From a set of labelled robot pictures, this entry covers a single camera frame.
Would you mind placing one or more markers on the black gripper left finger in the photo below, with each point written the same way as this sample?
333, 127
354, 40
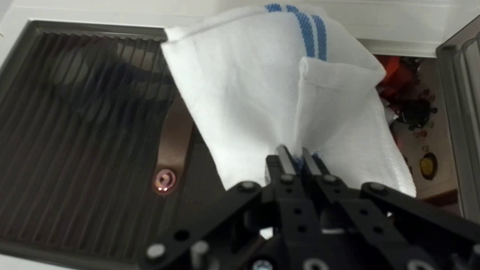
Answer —
279, 215

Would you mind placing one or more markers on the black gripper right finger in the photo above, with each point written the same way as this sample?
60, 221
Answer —
360, 220

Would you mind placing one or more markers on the white blue-striped towel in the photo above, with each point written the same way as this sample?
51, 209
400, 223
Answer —
240, 91

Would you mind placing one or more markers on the dark ribbed shelf door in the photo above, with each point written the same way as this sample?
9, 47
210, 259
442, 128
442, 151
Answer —
462, 100
75, 125

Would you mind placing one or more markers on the yellow round item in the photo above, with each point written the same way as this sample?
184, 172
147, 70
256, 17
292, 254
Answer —
427, 166

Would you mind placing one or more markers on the orange red object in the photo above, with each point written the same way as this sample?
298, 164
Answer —
417, 107

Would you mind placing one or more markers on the red orange item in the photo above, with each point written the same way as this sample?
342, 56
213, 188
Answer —
391, 76

